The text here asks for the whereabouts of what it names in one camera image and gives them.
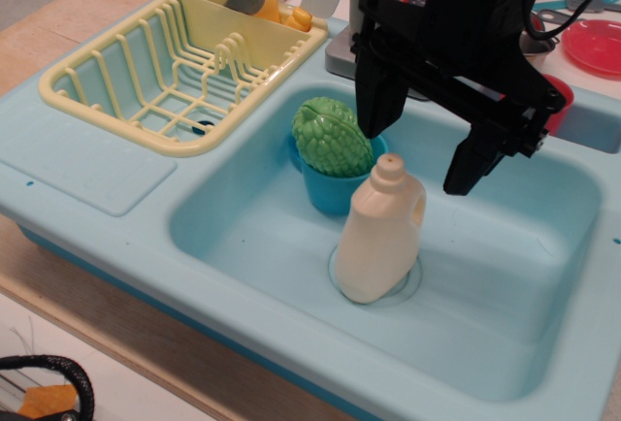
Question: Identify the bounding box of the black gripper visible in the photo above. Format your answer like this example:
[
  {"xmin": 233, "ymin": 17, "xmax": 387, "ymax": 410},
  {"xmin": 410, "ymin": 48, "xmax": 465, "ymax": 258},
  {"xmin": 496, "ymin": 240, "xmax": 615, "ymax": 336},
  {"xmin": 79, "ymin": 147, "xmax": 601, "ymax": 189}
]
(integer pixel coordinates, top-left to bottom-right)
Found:
[{"xmin": 352, "ymin": 0, "xmax": 561, "ymax": 196}]

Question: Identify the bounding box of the cream detergent bottle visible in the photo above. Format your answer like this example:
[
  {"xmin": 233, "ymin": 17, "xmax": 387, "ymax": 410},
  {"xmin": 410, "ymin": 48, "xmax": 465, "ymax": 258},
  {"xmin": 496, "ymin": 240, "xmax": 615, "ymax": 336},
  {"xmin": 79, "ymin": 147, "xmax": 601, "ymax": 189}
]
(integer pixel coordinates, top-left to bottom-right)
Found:
[{"xmin": 334, "ymin": 153, "xmax": 427, "ymax": 304}]

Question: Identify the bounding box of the light blue toy sink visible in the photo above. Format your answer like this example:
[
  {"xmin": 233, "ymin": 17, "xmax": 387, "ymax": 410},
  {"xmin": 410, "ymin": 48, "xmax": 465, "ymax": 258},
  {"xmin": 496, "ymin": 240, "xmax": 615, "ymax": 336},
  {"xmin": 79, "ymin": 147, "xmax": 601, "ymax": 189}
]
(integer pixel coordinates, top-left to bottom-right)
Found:
[{"xmin": 1, "ymin": 20, "xmax": 620, "ymax": 420}]

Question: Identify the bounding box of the yellow plastic drying rack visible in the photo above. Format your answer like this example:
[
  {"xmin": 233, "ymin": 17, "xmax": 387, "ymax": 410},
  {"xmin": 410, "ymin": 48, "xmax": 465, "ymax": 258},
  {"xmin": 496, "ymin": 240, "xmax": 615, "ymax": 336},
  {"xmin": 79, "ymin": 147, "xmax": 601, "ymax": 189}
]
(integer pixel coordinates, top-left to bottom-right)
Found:
[{"xmin": 38, "ymin": 0, "xmax": 328, "ymax": 157}]

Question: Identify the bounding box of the green bumpy toy vegetable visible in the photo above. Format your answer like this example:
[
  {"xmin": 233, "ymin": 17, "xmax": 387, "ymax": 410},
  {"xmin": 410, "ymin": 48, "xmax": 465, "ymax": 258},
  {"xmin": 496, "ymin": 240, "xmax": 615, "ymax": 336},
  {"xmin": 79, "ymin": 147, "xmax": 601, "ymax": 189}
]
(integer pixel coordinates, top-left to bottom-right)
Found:
[{"xmin": 292, "ymin": 97, "xmax": 374, "ymax": 178}]

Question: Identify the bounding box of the blue plastic cup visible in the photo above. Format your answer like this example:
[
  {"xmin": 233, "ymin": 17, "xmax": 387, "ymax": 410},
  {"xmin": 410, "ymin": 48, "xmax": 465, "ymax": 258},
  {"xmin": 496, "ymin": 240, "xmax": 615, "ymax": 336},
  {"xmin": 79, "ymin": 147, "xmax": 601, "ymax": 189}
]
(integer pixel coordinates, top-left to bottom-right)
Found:
[{"xmin": 288, "ymin": 135, "xmax": 387, "ymax": 215}]

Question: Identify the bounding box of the red plastic cup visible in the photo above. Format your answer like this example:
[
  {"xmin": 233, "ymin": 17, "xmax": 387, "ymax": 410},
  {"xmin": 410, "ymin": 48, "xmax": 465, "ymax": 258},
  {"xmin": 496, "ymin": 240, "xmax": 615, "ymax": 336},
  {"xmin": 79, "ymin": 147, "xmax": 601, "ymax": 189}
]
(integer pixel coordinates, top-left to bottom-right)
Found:
[{"xmin": 539, "ymin": 73, "xmax": 575, "ymax": 138}]

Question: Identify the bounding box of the steel toy pot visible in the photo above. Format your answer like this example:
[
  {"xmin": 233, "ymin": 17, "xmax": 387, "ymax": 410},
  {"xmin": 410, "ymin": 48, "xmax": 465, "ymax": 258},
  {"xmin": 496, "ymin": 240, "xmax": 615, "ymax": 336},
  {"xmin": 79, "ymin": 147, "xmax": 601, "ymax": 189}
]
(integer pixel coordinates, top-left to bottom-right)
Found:
[{"xmin": 519, "ymin": 28, "xmax": 559, "ymax": 70}]

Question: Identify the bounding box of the small orange toy piece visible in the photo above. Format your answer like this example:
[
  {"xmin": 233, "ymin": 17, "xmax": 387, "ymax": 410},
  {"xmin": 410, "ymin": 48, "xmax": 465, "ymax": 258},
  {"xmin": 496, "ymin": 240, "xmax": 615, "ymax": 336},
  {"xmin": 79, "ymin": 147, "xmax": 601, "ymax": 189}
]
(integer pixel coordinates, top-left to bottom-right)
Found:
[{"xmin": 284, "ymin": 7, "xmax": 312, "ymax": 32}]

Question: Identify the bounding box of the red plastic plate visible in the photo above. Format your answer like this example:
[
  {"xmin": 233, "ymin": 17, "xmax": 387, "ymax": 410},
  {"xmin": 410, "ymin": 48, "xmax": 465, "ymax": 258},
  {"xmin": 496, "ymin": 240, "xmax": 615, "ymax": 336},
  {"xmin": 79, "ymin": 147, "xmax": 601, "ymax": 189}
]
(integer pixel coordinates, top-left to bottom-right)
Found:
[{"xmin": 561, "ymin": 19, "xmax": 620, "ymax": 77}]

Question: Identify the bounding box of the grey toy spatula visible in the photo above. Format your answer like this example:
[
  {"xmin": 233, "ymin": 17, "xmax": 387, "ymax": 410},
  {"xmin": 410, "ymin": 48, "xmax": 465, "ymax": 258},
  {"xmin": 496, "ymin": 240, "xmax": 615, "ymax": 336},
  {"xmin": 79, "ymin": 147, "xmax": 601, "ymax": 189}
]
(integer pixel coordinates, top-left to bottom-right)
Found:
[{"xmin": 566, "ymin": 0, "xmax": 620, "ymax": 13}]

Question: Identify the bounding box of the orange tape piece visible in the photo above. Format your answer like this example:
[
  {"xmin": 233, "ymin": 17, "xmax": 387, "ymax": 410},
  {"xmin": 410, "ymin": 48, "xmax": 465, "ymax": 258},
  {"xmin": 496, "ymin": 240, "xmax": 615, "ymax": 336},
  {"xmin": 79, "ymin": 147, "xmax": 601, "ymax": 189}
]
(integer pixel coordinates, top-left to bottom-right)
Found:
[{"xmin": 17, "ymin": 384, "xmax": 78, "ymax": 419}]

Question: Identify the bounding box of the black braided cable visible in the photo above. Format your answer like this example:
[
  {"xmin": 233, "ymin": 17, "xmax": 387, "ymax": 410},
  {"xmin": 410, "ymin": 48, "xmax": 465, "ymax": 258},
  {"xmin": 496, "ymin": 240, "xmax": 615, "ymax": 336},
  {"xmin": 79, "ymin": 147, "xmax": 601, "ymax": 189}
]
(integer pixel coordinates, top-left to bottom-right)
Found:
[{"xmin": 0, "ymin": 353, "xmax": 95, "ymax": 421}]

